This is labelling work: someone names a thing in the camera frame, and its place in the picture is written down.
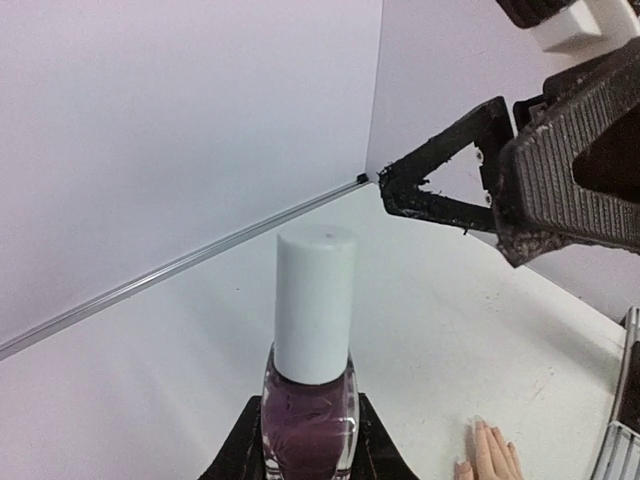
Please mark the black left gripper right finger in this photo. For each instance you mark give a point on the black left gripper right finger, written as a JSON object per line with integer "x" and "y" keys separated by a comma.
{"x": 376, "y": 456}

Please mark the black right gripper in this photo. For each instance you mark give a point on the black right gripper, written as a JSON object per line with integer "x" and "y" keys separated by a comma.
{"x": 570, "y": 176}

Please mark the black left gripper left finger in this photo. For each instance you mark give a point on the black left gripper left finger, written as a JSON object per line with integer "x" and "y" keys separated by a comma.
{"x": 241, "y": 455}

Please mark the purple nail polish bottle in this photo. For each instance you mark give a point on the purple nail polish bottle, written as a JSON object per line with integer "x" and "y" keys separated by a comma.
{"x": 309, "y": 431}

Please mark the white nail polish cap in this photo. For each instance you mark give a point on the white nail polish cap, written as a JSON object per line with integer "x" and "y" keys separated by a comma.
{"x": 313, "y": 309}

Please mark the mannequin hand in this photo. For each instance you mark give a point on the mannequin hand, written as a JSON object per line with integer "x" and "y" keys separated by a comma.
{"x": 495, "y": 459}

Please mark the aluminium back edge strip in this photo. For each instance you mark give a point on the aluminium back edge strip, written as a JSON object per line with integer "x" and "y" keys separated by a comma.
{"x": 160, "y": 274}

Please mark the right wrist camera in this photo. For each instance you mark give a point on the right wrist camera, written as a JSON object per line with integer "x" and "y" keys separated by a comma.
{"x": 568, "y": 27}

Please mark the aluminium front rail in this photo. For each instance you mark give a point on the aluminium front rail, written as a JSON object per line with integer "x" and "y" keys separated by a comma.
{"x": 618, "y": 457}

